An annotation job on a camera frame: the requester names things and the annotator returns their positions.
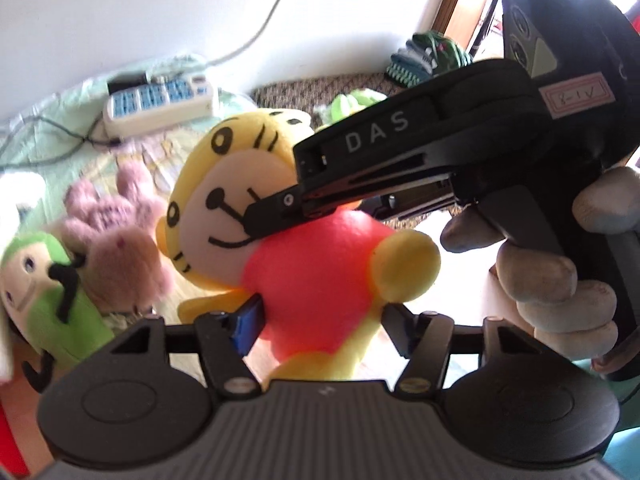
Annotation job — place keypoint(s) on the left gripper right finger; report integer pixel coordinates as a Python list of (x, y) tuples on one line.
[(424, 340)]

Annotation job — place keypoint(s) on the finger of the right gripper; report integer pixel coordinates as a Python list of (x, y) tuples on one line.
[(279, 211)]

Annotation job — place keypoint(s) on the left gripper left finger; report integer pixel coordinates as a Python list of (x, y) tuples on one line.
[(224, 340)]

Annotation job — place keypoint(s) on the yellow tiger plush red shirt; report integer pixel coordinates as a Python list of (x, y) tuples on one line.
[(323, 284)]

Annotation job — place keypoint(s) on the gloved right hand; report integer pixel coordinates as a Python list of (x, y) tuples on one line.
[(541, 293)]

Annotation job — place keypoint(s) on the green striped cloth pile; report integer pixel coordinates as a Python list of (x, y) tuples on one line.
[(424, 57)]

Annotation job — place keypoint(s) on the small green frog plush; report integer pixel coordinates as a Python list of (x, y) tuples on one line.
[(347, 104)]

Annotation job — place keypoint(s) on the pink brown bear plush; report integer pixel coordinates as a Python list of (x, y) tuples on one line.
[(114, 238)]

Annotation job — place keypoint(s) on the white power strip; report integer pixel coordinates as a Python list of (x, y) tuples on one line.
[(143, 109)]

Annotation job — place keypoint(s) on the green plush toy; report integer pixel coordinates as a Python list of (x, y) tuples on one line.
[(42, 294)]

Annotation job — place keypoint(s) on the black power adapter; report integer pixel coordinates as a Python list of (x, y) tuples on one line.
[(126, 81)]

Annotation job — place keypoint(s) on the pale green bed sheet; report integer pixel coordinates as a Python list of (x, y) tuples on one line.
[(62, 138)]

